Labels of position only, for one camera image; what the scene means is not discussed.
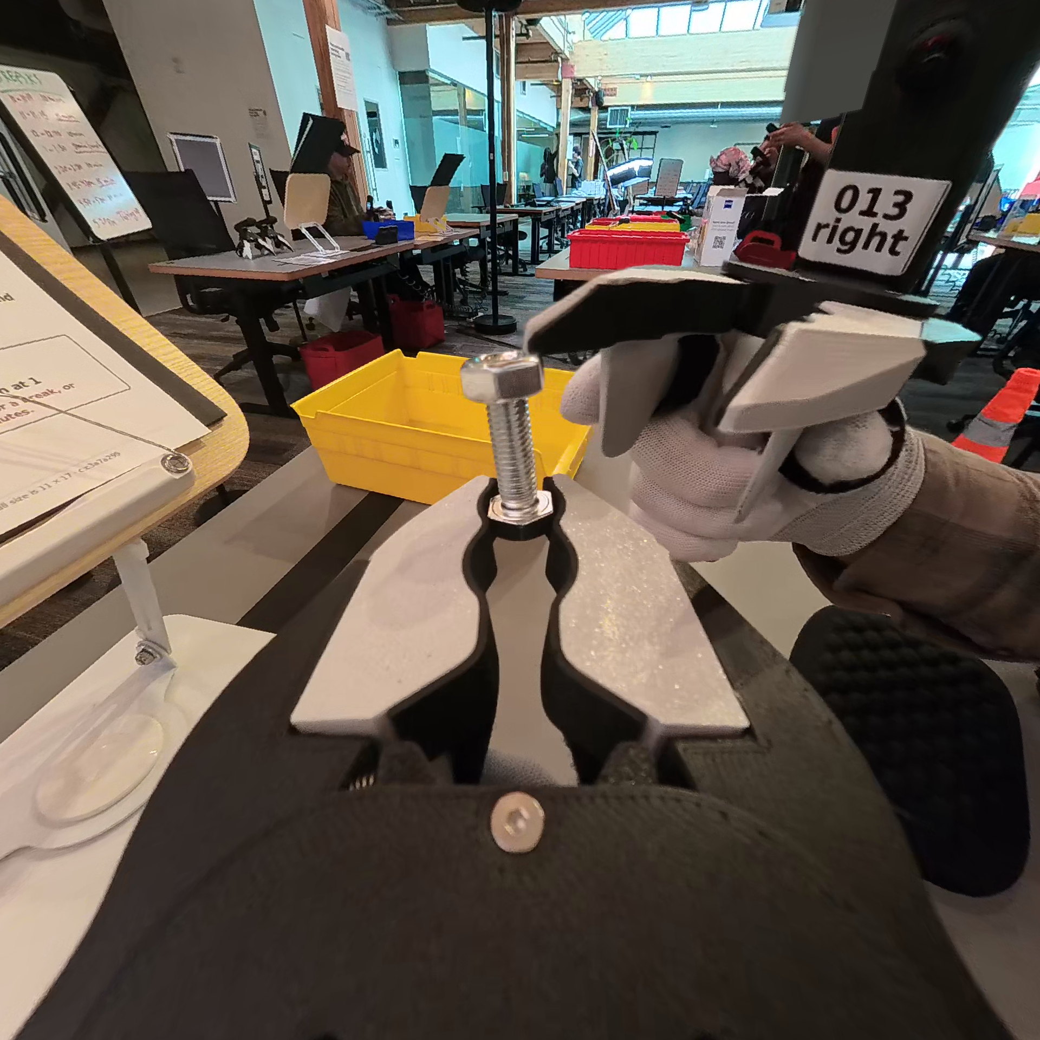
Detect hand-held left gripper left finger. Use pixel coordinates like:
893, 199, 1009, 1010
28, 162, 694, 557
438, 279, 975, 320
288, 475, 500, 787

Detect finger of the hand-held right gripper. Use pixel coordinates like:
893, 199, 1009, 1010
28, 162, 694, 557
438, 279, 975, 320
703, 301, 929, 436
524, 265, 775, 359

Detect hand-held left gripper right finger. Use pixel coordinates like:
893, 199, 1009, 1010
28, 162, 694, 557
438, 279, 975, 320
541, 475, 752, 787

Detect silver hex bolt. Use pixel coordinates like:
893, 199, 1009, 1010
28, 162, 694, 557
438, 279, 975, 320
460, 352, 544, 405

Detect yellow plastic bin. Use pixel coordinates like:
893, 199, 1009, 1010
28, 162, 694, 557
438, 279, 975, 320
290, 349, 593, 505

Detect silver hex nut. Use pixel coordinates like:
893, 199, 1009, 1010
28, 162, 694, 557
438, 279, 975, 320
486, 398, 557, 528

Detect person's right hand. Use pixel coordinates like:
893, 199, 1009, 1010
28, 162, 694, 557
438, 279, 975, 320
561, 333, 927, 563

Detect long grey desk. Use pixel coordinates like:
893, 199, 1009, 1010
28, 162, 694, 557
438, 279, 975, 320
536, 244, 736, 326

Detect red plastic bin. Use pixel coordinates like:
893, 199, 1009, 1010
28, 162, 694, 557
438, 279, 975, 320
567, 229, 690, 269

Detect white printed box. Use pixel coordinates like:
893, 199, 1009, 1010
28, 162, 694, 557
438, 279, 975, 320
697, 187, 750, 268

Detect black floor pole stand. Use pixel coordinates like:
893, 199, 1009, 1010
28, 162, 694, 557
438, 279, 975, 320
459, 0, 521, 336

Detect orange traffic cone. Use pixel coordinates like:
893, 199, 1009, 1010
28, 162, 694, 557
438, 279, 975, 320
952, 367, 1040, 466

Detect red floor bin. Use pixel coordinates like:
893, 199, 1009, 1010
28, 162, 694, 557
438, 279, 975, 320
301, 329, 387, 391
388, 296, 446, 352

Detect wooden document stand board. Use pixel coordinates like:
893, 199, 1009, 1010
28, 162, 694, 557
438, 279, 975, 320
0, 195, 250, 631

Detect black textured wrist pad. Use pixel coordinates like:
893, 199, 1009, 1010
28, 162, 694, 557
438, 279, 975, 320
790, 605, 1029, 899

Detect white page ledge bar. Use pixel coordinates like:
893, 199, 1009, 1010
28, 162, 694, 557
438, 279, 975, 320
0, 451, 198, 606

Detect clear plastic disc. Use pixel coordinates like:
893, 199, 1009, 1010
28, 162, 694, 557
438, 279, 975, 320
34, 650, 178, 828

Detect spare black grippers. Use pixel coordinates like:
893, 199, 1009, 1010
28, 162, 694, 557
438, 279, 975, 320
234, 215, 295, 259

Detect grey desk wood edge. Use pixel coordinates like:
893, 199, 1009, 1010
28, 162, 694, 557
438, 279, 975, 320
148, 226, 482, 383

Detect printed instruction sheet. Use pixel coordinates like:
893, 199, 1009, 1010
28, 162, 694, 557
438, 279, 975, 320
0, 252, 211, 537

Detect framed sign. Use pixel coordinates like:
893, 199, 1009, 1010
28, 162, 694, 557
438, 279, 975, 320
166, 132, 237, 204

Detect whiteboard easel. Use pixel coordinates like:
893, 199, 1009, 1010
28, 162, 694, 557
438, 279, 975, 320
0, 65, 154, 242

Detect red handled caddy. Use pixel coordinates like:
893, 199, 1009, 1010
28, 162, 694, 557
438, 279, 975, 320
738, 231, 799, 271

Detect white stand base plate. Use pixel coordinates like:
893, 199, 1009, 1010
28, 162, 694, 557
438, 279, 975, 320
0, 613, 277, 996

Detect white stand bracket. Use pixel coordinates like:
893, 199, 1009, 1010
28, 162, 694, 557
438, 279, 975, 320
114, 536, 176, 663

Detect wire page holder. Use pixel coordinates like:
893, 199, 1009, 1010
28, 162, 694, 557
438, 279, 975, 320
49, 396, 193, 476

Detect wooden support post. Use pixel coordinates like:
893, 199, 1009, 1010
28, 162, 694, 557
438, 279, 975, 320
302, 0, 368, 192

